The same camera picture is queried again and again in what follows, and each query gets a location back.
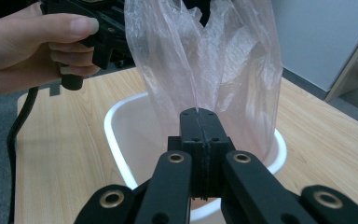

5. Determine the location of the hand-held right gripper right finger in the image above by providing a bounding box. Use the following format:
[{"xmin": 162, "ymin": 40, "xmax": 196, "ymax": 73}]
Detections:
[{"xmin": 202, "ymin": 110, "xmax": 236, "ymax": 200}]

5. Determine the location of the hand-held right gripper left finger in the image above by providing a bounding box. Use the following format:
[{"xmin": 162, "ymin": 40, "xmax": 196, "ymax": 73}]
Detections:
[{"xmin": 167, "ymin": 107, "xmax": 206, "ymax": 199}]

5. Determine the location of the translucent pink plastic bag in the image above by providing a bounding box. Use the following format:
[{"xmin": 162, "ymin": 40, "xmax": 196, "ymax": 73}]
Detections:
[{"xmin": 124, "ymin": 0, "xmax": 284, "ymax": 162}]

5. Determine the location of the white plastic bin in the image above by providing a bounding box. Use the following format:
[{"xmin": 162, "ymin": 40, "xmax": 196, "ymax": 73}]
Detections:
[{"xmin": 103, "ymin": 91, "xmax": 288, "ymax": 224}]

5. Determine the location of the white cabinet panel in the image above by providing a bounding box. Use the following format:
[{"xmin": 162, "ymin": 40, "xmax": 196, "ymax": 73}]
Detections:
[{"xmin": 269, "ymin": 0, "xmax": 358, "ymax": 91}]

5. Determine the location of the grey strap on table edge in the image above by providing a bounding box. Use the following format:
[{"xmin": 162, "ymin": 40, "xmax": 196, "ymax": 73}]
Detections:
[{"xmin": 48, "ymin": 83, "xmax": 62, "ymax": 97}]

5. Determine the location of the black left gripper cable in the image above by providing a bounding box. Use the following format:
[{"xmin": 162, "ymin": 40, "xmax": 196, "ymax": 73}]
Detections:
[{"xmin": 7, "ymin": 86, "xmax": 40, "ymax": 224}]

